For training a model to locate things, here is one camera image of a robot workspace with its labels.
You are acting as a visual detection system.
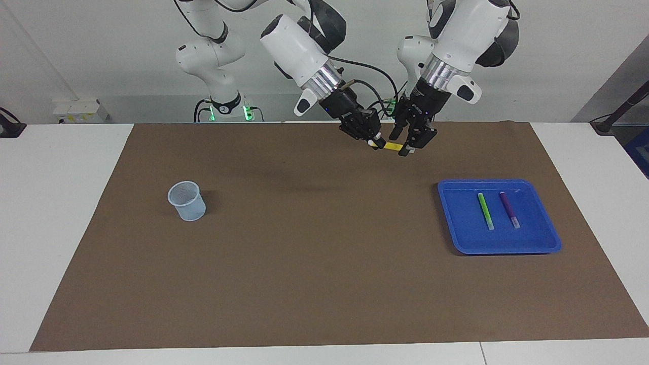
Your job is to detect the yellow highlighter pen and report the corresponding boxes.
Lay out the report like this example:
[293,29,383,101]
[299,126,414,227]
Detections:
[369,140,414,153]

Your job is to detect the green highlighter pen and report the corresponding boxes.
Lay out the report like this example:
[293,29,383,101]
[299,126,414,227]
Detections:
[478,193,495,231]

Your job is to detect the purple highlighter pen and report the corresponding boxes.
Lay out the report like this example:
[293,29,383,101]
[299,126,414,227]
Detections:
[499,191,521,229]

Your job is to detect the brown table mat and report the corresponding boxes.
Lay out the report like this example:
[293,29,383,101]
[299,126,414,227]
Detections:
[29,122,649,352]

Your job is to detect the blue plastic tray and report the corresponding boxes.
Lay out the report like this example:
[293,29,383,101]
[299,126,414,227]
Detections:
[438,178,562,255]

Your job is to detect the pale blue mesh pen cup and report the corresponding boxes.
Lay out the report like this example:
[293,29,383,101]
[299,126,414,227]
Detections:
[167,181,207,222]

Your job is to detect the blue crate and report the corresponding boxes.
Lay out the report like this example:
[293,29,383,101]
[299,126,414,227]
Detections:
[625,127,649,179]

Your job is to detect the white power strip box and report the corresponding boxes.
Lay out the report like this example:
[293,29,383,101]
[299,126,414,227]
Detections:
[53,99,110,124]

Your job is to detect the black left base cable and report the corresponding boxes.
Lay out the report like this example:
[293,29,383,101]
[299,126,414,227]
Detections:
[378,80,409,120]

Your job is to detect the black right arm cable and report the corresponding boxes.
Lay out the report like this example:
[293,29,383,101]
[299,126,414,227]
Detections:
[172,0,402,120]

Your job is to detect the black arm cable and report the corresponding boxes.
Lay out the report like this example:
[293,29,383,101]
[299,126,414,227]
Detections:
[426,0,521,22]
[172,0,402,120]

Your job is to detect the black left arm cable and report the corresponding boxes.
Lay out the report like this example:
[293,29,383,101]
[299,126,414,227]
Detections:
[426,0,521,22]

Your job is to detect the black camera stand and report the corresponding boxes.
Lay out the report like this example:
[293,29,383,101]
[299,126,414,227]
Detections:
[590,81,649,135]

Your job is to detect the black clamp mount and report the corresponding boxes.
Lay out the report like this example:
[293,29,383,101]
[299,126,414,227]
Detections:
[0,107,27,138]

